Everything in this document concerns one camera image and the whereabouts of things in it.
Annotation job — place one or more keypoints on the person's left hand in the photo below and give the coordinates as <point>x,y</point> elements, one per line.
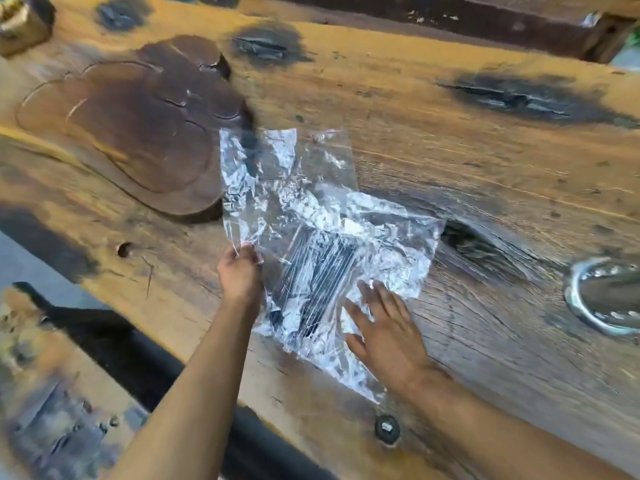
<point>239,279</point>

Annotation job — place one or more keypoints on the person's right hand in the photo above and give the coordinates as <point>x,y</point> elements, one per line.
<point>392,339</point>

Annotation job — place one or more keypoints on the person's left thumb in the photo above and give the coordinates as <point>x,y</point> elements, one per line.
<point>253,253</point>

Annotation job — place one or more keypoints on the person's right thumb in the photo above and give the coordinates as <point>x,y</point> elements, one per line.
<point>355,346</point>

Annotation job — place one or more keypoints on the person's right middle finger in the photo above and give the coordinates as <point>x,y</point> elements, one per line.
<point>371,296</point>

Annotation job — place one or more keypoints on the crinkled clear plastic bag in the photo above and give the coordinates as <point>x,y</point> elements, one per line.
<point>310,204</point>

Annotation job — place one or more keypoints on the person's left forearm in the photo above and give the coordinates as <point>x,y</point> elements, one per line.
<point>200,394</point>

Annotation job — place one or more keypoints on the person's right forearm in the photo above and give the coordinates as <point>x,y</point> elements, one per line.
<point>500,434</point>

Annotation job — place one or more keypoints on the black item inside bag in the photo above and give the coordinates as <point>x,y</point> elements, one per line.
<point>320,279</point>

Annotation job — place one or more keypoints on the black round table plug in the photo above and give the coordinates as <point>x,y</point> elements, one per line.
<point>387,428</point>

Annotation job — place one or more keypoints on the dark brown wooden slab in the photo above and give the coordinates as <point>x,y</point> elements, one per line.
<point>145,129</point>

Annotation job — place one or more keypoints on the round metal dish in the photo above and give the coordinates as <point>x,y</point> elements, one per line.
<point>582,299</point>

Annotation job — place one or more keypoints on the weathered wooden bench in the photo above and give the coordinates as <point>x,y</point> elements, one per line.
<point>55,394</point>

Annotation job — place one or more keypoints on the dark wooden bench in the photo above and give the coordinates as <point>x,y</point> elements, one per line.
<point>475,17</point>

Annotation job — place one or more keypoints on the wooden stump with metal cup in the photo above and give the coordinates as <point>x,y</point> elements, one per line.
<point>22,22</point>

